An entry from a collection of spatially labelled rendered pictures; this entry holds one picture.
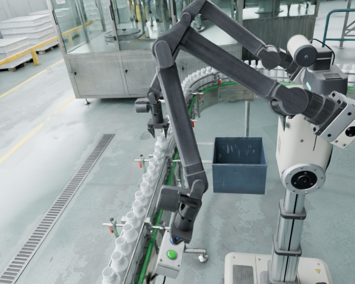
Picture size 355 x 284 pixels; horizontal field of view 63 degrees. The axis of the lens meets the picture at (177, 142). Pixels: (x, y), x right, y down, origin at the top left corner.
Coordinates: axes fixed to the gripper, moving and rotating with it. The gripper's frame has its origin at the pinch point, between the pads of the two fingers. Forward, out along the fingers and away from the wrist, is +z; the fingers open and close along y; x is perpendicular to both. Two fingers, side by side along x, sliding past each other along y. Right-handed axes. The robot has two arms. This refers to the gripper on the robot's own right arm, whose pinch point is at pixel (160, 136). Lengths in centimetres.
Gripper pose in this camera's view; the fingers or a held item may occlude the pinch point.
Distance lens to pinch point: 152.3
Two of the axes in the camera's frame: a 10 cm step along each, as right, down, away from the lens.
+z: 0.9, 8.5, 5.3
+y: -9.8, -0.1, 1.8
